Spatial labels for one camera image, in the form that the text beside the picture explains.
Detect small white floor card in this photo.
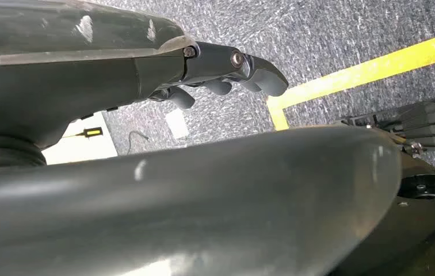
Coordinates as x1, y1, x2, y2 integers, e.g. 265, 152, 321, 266
165, 109, 190, 140

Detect small black yellow device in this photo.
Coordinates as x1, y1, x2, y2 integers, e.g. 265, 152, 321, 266
83, 127, 104, 139

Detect white floor board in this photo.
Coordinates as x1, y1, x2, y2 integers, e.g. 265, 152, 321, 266
41, 111, 119, 166

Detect grey robot body shell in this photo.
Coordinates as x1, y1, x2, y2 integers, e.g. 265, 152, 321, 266
0, 125, 402, 276

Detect yellow floor tape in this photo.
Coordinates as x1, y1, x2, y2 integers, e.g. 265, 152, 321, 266
266, 28, 435, 132

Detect thin black floor cable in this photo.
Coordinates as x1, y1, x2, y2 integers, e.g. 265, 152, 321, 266
127, 130, 150, 155

